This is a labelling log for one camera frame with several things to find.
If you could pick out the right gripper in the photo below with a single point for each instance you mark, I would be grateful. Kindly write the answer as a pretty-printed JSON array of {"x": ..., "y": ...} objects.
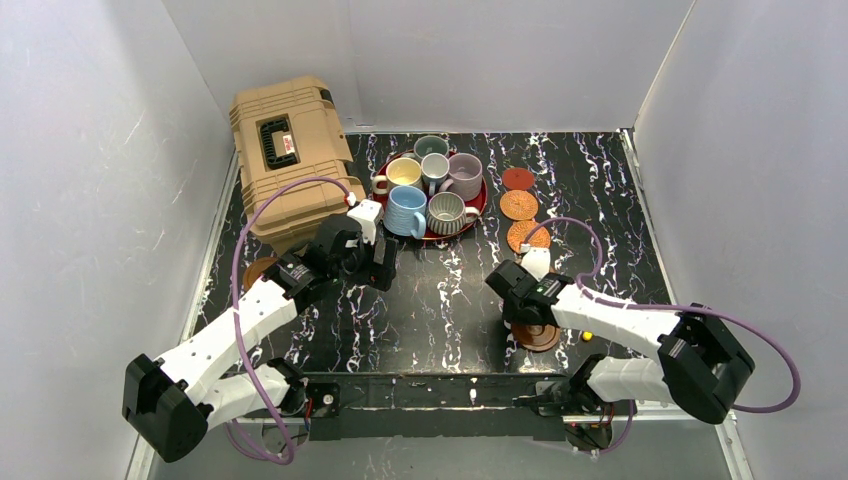
[{"x": 515, "y": 312}]

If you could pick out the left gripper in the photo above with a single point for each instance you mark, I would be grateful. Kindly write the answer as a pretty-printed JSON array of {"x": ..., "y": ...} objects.
[{"x": 383, "y": 263}]

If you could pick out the brown wooden coaster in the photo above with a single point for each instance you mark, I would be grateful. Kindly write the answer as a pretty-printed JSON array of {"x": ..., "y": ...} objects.
[{"x": 536, "y": 338}]

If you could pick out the woven rattan coaster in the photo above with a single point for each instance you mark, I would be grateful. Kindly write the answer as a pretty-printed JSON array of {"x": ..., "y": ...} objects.
[
  {"x": 519, "y": 205},
  {"x": 526, "y": 232}
]

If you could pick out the red round coaster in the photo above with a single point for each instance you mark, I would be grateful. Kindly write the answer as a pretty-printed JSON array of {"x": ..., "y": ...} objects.
[{"x": 516, "y": 178}]

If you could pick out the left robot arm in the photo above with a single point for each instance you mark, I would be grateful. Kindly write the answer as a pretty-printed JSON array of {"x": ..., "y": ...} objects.
[{"x": 172, "y": 401}]

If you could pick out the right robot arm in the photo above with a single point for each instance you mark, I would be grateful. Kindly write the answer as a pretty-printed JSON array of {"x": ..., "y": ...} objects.
[{"x": 686, "y": 358}]

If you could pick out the light blue textured mug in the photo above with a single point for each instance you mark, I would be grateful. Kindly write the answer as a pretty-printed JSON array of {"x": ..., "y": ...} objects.
[{"x": 405, "y": 213}]

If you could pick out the grey ribbed mug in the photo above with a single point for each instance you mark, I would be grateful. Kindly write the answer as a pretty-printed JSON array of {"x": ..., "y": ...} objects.
[{"x": 447, "y": 214}]

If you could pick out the cream yellow mug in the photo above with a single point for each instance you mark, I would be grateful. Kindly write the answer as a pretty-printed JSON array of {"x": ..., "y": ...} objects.
[{"x": 399, "y": 172}]

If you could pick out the grey printed mug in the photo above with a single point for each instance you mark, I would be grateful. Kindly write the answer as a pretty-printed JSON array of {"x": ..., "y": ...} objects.
[{"x": 434, "y": 171}]

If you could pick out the lilac textured mug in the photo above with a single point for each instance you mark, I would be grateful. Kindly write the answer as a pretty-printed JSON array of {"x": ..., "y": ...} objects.
[{"x": 464, "y": 176}]

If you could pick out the sage green mug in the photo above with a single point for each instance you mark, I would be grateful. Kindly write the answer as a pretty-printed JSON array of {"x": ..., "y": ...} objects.
[{"x": 430, "y": 144}]

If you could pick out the tan plastic tool case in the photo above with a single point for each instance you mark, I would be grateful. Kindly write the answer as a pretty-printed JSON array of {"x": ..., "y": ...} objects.
[{"x": 296, "y": 167}]

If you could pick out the front aluminium frame rail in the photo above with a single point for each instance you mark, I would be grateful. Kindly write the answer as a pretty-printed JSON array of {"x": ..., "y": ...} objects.
[{"x": 326, "y": 395}]

